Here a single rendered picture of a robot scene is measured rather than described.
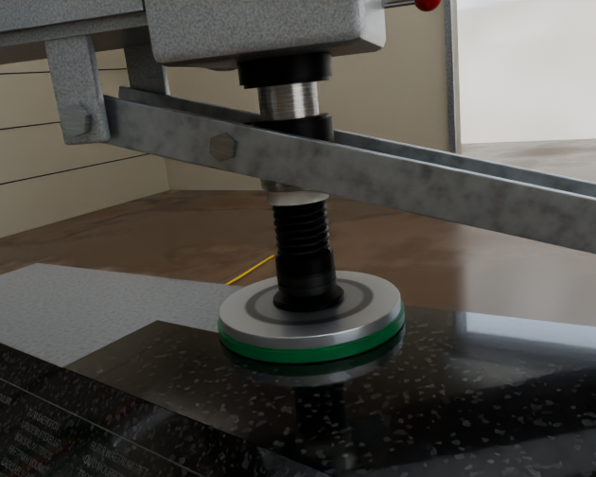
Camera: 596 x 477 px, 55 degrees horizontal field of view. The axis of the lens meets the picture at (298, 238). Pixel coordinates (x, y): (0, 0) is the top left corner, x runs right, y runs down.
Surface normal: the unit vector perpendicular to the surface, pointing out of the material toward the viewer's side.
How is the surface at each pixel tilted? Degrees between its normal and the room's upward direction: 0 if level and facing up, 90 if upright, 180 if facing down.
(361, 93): 90
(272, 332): 0
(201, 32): 90
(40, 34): 90
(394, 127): 90
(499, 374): 0
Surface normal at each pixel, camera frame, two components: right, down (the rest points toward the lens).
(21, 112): 0.85, 0.05
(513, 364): -0.11, -0.96
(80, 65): -0.23, 0.27
